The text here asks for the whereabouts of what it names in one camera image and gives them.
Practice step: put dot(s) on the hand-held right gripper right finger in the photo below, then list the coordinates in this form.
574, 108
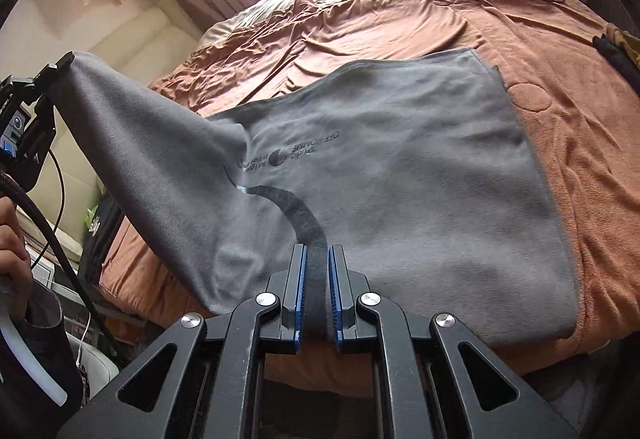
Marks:
334, 299

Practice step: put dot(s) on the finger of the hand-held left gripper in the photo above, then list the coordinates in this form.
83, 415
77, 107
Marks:
50, 71

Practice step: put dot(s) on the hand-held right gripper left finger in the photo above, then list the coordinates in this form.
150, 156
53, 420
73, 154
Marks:
299, 299

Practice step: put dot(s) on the grey t-shirt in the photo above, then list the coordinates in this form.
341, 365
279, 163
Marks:
400, 179

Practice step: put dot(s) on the person's left hand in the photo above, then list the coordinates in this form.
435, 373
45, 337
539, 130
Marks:
12, 249

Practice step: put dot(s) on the cream upholstered headboard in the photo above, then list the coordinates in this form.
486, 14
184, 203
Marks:
145, 44

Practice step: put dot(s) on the black printed bag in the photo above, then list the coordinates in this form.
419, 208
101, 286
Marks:
102, 239

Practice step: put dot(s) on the pale green bed sheet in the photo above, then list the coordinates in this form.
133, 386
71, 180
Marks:
260, 14

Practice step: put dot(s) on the white plastic tube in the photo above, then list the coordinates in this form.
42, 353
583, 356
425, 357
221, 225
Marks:
35, 376

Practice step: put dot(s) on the brown blanket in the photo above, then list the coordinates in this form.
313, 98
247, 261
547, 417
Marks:
550, 44

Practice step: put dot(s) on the black folded garment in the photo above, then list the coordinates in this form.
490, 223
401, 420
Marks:
617, 64

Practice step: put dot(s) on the tan folded garment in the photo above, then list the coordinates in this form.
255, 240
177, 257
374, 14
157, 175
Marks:
627, 39

